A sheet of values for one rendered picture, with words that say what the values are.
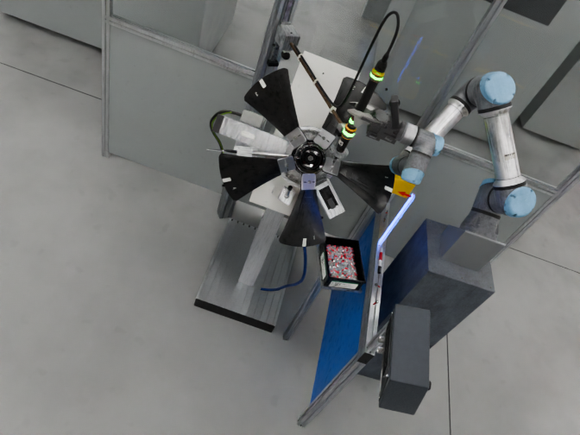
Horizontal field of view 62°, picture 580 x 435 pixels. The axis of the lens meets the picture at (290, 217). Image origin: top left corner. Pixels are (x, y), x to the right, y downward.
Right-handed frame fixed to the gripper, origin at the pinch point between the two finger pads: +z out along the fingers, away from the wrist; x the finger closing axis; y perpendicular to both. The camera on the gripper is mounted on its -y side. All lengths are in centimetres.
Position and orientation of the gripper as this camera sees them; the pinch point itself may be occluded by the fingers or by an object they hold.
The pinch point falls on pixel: (352, 106)
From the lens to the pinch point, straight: 176.2
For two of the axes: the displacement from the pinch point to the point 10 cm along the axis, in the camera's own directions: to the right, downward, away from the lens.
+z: -9.3, -3.5, -0.8
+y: -3.0, 6.2, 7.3
